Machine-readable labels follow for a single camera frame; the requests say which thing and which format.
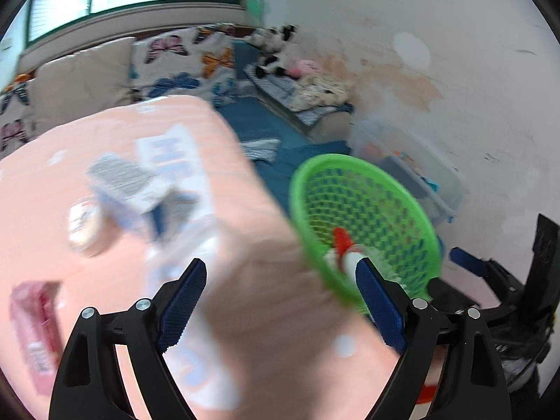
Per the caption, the small butterfly print cushion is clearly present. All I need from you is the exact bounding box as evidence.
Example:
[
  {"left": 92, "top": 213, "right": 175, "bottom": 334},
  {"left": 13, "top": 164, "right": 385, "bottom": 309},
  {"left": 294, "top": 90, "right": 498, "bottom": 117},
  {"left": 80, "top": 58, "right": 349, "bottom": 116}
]
[{"left": 0, "top": 74, "right": 38, "bottom": 158}]

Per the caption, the black and white cow plush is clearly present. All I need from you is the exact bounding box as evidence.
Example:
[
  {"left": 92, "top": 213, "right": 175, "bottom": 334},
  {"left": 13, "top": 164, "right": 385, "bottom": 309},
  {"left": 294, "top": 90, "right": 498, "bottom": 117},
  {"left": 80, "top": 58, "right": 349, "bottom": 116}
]
[{"left": 256, "top": 24, "right": 300, "bottom": 79}]

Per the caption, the striped grey cloth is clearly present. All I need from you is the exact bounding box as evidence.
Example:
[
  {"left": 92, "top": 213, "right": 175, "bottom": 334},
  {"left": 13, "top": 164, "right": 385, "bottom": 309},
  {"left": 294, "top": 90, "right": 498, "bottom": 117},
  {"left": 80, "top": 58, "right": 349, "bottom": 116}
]
[{"left": 240, "top": 138, "right": 281, "bottom": 162}]

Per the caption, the large butterfly print cushion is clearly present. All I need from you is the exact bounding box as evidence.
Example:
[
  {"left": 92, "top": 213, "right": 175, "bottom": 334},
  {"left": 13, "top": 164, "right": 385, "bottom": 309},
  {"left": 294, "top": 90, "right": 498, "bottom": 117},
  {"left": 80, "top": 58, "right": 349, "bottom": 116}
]
[{"left": 129, "top": 24, "right": 239, "bottom": 110}]

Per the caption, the beige cushion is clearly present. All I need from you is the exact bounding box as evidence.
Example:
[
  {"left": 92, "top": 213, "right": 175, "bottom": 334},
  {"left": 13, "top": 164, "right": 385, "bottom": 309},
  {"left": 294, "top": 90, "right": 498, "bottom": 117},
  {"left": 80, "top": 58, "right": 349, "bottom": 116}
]
[{"left": 26, "top": 37, "right": 136, "bottom": 141}]

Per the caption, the green plastic mesh basket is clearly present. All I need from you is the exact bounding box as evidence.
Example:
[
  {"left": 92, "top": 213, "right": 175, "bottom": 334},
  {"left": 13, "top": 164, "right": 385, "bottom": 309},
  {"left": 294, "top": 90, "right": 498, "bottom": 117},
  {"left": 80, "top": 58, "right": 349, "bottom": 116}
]
[{"left": 289, "top": 153, "right": 442, "bottom": 316}]

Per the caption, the white bottle red cap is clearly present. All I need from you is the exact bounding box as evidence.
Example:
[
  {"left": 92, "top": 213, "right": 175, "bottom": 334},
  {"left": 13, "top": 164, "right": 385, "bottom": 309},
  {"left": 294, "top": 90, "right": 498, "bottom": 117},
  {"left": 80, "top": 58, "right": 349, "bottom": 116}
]
[{"left": 324, "top": 249, "right": 364, "bottom": 281}]

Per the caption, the pink tissue pack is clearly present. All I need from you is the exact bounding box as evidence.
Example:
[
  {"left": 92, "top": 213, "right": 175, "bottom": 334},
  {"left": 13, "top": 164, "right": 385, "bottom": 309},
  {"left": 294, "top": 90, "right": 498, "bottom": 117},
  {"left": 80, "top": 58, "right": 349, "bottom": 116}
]
[{"left": 9, "top": 281, "right": 64, "bottom": 397}]

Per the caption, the clear plastic storage box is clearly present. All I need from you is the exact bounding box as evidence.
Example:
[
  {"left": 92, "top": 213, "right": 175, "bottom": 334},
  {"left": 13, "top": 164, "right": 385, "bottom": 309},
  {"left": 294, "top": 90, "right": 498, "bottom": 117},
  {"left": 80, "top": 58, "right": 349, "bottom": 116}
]
[{"left": 350, "top": 118, "right": 469, "bottom": 228}]

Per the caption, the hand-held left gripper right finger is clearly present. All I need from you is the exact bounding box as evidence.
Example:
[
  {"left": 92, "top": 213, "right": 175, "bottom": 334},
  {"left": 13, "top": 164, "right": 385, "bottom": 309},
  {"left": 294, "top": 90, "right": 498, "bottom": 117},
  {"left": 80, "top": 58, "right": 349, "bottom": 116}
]
[{"left": 355, "top": 257, "right": 511, "bottom": 420}]

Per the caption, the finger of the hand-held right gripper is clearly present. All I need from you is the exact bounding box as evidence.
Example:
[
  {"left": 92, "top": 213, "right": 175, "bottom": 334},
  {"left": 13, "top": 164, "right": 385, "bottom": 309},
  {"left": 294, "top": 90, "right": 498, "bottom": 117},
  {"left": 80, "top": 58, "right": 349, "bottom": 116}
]
[
  {"left": 428, "top": 278, "right": 483, "bottom": 312},
  {"left": 450, "top": 247, "right": 522, "bottom": 303}
]

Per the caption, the pink plush toy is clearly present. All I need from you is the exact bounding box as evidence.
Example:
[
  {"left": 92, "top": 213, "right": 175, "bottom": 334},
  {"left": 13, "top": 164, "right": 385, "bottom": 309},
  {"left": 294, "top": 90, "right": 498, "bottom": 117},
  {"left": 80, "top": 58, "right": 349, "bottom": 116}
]
[{"left": 291, "top": 59, "right": 324, "bottom": 77}]

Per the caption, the spotted cream cloth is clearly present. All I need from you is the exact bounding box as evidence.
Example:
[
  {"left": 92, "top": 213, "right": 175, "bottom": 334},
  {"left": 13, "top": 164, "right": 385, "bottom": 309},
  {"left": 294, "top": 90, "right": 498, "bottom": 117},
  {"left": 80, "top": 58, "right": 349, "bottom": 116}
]
[{"left": 293, "top": 74, "right": 351, "bottom": 110}]

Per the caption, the grey plush toy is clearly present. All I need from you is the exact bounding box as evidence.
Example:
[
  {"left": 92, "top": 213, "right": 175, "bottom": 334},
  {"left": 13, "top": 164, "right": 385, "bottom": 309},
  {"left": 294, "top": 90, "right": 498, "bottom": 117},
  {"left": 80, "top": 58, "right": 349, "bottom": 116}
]
[{"left": 251, "top": 28, "right": 274, "bottom": 49}]

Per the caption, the white and blue carton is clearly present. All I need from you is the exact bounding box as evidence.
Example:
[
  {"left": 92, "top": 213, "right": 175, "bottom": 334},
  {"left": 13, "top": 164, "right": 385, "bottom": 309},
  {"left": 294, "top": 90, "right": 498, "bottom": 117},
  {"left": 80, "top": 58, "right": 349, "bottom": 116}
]
[{"left": 85, "top": 153, "right": 197, "bottom": 241}]

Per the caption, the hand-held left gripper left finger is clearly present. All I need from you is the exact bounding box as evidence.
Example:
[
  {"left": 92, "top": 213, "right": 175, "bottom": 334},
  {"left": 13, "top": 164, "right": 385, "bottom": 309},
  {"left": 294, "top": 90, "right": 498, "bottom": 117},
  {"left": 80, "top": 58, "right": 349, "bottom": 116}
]
[{"left": 48, "top": 257, "right": 207, "bottom": 420}]

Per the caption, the round red-lid plastic cup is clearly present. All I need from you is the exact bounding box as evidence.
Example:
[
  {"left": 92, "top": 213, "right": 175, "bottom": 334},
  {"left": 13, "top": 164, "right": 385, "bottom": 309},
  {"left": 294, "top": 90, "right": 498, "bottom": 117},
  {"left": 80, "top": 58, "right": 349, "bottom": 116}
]
[{"left": 65, "top": 199, "right": 106, "bottom": 254}]

